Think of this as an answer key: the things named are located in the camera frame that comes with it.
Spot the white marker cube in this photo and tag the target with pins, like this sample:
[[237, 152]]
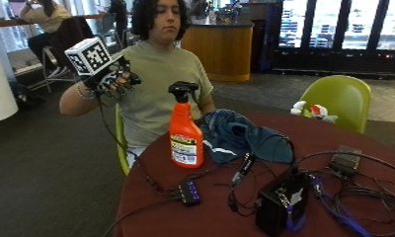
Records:
[[87, 56]]

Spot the black hub with blue lights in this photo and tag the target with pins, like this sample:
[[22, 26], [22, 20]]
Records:
[[190, 193]]

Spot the blue cloth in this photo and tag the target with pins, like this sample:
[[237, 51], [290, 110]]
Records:
[[243, 136]]

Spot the long wooden bar table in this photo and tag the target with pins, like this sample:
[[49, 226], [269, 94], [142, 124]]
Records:
[[40, 20]]

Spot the orange spray bottle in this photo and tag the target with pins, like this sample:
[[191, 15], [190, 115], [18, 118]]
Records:
[[186, 135]]

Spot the curved wooden counter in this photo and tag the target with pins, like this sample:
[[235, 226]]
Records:
[[219, 49]]

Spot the black electronics box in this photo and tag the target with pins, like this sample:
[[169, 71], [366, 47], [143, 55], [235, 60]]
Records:
[[282, 204]]

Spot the person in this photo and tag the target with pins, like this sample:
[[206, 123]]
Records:
[[45, 23], [158, 82]]

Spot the white and red toy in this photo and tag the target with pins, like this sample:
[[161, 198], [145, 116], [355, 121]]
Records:
[[315, 112]]

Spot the small grey adapter box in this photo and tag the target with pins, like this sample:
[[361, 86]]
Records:
[[346, 161]]

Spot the metal bar stool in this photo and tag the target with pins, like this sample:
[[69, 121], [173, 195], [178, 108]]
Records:
[[53, 70]]

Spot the green plastic chair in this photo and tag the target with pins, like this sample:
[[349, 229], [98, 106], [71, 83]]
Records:
[[121, 144], [341, 100]]

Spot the dark jacket on stool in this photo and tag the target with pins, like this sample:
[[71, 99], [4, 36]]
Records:
[[73, 34]]

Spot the glass door display cooler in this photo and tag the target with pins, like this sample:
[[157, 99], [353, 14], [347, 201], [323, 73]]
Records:
[[341, 33]]

